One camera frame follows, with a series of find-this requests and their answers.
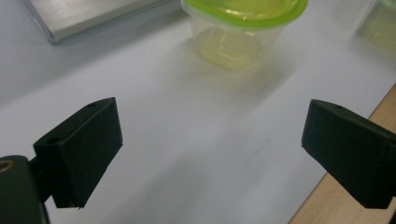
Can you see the clear container with green lid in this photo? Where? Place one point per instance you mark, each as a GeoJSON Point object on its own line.
{"type": "Point", "coordinates": [233, 46]}
{"type": "Point", "coordinates": [381, 25]}

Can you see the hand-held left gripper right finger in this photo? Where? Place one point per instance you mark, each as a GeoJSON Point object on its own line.
{"type": "Point", "coordinates": [351, 149]}

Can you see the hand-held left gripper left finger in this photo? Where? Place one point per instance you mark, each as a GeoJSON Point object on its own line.
{"type": "Point", "coordinates": [81, 155]}

